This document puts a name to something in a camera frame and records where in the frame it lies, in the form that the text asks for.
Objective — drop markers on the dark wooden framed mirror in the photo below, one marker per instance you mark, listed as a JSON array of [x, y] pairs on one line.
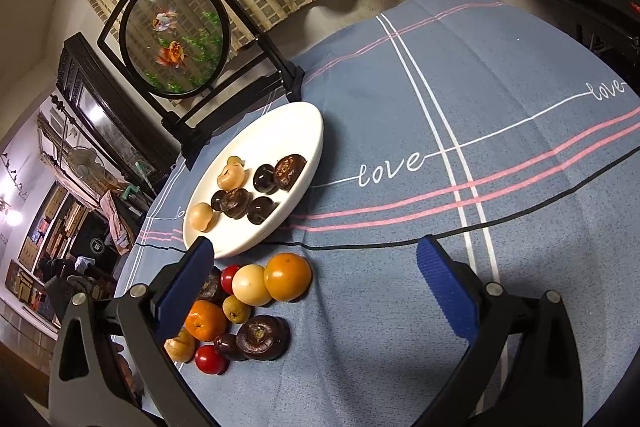
[[100, 107]]

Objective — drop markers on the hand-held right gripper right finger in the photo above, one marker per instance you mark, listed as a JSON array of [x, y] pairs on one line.
[[447, 287]]

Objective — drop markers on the dark brown mangosteen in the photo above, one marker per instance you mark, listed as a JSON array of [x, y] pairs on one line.
[[290, 171], [230, 202], [212, 289]]

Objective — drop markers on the tan fruit with brown stem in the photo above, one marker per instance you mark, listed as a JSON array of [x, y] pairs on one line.
[[232, 177]]

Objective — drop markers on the shelf of boxes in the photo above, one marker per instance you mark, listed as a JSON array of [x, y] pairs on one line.
[[45, 232]]

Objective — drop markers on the standing fan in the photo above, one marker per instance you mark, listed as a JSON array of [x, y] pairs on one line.
[[85, 162]]

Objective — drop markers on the cream spotted fruit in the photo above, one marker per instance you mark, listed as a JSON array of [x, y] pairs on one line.
[[201, 217]]

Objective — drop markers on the white oval plate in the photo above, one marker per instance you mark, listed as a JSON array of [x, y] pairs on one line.
[[295, 132]]

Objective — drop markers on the blue striped tablecloth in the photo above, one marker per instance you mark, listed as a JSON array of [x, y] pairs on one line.
[[450, 82]]

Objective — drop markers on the large orange mandarin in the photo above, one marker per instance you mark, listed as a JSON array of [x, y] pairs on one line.
[[207, 319]]

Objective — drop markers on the green hanger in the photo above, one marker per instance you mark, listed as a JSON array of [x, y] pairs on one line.
[[130, 193]]

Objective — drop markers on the pink cloth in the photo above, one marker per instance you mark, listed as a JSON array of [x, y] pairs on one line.
[[116, 222]]

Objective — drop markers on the black desk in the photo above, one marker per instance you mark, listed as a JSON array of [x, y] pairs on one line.
[[590, 17]]

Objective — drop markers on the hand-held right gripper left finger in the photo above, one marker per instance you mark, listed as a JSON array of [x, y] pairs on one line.
[[185, 287]]

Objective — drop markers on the round goldfish screen on stand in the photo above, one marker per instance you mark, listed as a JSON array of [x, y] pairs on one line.
[[175, 37]]

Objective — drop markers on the dark purple plum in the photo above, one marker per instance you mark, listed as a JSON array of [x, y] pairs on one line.
[[265, 178], [261, 209], [227, 347]]

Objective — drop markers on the large dark mangosteen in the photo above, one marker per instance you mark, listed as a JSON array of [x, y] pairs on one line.
[[262, 336]]

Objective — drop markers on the cream round fruit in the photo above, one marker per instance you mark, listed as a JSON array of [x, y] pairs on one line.
[[251, 285]]

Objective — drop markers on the small tan longan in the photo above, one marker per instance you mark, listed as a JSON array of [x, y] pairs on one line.
[[236, 308], [181, 347]]

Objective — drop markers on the red tomato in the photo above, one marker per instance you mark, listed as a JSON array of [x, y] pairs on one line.
[[210, 358], [229, 278]]

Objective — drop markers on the yellow-orange citrus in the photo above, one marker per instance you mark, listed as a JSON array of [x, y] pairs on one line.
[[287, 276]]

